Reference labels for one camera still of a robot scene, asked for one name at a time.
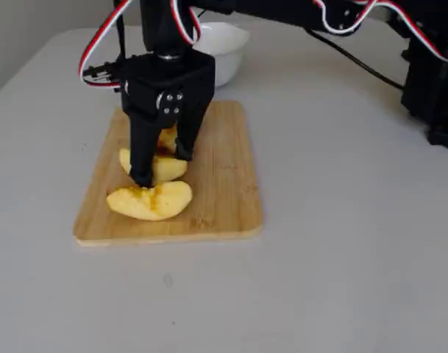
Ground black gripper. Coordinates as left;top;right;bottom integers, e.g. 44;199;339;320
119;50;216;189

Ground apple slice with red skin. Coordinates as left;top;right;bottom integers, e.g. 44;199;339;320
157;124;180;155
105;180;193;221
119;147;188;184

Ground wooden cutting board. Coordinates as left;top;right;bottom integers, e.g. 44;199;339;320
72;101;264;246

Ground white ceramic bowl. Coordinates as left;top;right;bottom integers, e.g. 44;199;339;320
192;21;251;88

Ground red white black servo cable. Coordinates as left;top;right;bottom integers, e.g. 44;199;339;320
311;0;448;65
170;0;202;47
78;0;132;88

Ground thin black cable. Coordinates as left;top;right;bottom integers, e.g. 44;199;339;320
306;29;407;90

